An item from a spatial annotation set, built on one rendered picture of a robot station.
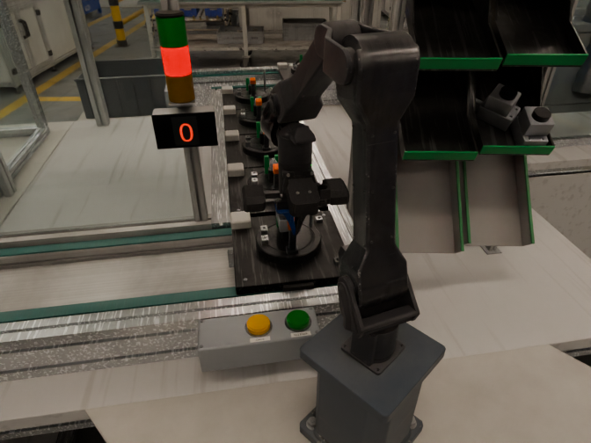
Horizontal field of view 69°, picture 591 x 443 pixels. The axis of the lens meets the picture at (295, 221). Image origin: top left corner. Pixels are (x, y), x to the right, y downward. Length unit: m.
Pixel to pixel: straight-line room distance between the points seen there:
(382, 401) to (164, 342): 0.43
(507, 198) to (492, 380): 0.38
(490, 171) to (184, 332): 0.71
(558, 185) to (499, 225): 0.88
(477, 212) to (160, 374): 0.71
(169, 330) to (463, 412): 0.53
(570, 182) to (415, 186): 1.02
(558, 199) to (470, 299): 0.94
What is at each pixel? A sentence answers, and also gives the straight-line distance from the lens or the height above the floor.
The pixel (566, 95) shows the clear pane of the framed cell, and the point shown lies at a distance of 1.84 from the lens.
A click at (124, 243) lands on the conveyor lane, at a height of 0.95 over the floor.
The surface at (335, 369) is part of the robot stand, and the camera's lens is 0.60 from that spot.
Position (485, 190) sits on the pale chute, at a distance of 1.01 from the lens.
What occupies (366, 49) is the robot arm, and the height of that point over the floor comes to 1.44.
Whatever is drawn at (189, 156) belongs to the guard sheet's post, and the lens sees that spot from 0.97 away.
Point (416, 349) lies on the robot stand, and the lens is 0.64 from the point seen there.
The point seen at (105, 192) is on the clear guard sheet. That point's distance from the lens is 1.05.
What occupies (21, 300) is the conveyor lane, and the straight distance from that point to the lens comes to 1.04.
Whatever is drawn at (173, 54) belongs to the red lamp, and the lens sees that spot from 0.86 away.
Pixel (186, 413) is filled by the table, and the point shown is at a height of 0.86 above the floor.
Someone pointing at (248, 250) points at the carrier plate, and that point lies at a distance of 0.92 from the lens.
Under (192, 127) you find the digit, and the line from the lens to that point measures 0.90.
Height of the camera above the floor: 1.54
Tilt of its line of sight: 34 degrees down
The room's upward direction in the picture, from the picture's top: straight up
